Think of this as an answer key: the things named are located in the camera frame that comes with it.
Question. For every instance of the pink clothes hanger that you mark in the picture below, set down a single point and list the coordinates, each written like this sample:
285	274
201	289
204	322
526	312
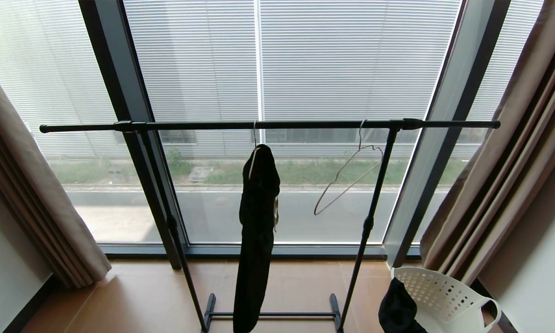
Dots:
360	134
254	134

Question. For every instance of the black shorts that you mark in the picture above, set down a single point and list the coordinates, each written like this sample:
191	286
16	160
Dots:
256	231

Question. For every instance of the black garment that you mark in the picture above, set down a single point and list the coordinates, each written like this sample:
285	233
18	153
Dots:
400	305

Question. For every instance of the black clothes rack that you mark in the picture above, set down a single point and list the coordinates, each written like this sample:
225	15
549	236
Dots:
305	125

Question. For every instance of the white laundry basket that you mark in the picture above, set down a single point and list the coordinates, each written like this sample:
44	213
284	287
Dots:
444	296

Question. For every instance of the window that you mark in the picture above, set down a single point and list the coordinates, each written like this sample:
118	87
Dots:
328	69

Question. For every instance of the beige curtain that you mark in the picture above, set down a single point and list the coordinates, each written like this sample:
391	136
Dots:
513	162
50	222

